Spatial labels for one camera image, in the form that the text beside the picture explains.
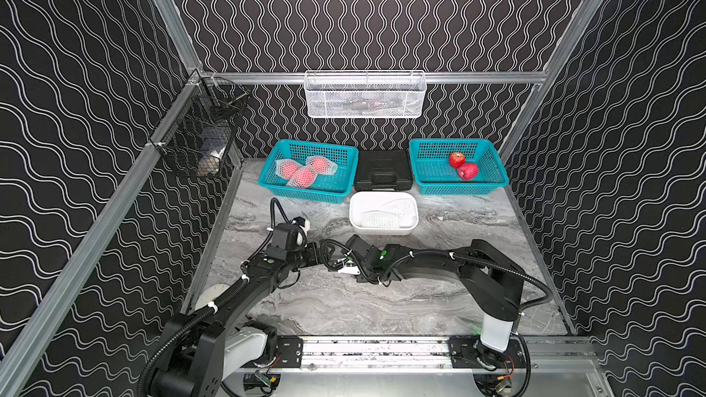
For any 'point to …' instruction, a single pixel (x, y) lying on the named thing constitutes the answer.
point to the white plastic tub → (363, 201)
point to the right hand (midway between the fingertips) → (360, 255)
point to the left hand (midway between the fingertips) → (323, 247)
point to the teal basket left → (331, 188)
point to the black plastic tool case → (383, 170)
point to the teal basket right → (433, 174)
